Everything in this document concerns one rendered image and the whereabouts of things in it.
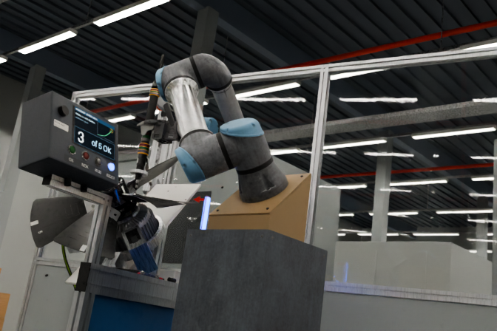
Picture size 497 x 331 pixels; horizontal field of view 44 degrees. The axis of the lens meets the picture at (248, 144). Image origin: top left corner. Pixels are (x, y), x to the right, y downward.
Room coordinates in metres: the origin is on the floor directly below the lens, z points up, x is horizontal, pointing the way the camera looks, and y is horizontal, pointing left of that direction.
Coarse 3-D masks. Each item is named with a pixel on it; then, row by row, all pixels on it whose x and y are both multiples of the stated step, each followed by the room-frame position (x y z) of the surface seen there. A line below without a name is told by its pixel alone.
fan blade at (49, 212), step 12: (36, 204) 2.49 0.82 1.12; (48, 204) 2.48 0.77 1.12; (60, 204) 2.46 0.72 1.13; (72, 204) 2.45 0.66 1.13; (84, 204) 2.45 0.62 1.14; (36, 216) 2.47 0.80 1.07; (48, 216) 2.46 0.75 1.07; (60, 216) 2.45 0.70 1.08; (72, 216) 2.45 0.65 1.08; (36, 228) 2.46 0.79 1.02; (48, 228) 2.45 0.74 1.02; (60, 228) 2.45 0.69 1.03; (36, 240) 2.45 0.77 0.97; (48, 240) 2.44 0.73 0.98
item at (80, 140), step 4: (76, 128) 1.54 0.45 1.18; (80, 128) 1.55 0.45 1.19; (76, 132) 1.54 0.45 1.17; (80, 132) 1.55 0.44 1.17; (84, 132) 1.57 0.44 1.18; (76, 136) 1.54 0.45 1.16; (80, 136) 1.55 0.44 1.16; (84, 136) 1.57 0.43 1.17; (76, 140) 1.54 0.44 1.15; (80, 140) 1.55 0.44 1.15; (84, 140) 1.56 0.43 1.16; (80, 144) 1.55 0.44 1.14; (84, 144) 1.56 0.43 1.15
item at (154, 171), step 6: (162, 162) 2.44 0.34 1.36; (168, 162) 2.48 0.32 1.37; (174, 162) 2.57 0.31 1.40; (150, 168) 2.44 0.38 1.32; (156, 168) 2.48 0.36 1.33; (162, 168) 2.54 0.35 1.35; (168, 168) 2.62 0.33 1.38; (150, 174) 2.50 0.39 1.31; (156, 174) 2.56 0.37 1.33; (144, 180) 2.52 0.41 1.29; (150, 180) 2.57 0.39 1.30
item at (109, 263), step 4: (116, 256) 2.38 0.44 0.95; (120, 256) 2.39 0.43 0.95; (104, 260) 2.39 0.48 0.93; (108, 260) 2.38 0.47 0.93; (112, 260) 2.37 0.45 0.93; (116, 260) 2.36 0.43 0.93; (120, 260) 2.39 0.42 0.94; (104, 264) 2.37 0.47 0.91; (108, 264) 2.36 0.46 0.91; (112, 264) 2.35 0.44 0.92; (116, 264) 2.36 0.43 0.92; (120, 264) 2.39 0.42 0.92; (124, 264) 2.42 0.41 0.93; (124, 268) 2.42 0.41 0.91
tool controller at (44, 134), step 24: (48, 96) 1.48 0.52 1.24; (24, 120) 1.52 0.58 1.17; (48, 120) 1.47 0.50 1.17; (72, 120) 1.53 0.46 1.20; (96, 120) 1.61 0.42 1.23; (24, 144) 1.50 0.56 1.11; (48, 144) 1.46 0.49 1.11; (72, 144) 1.53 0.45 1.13; (96, 144) 1.60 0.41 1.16; (24, 168) 1.51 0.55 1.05; (48, 168) 1.52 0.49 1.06; (72, 168) 1.53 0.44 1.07; (96, 168) 1.60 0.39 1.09
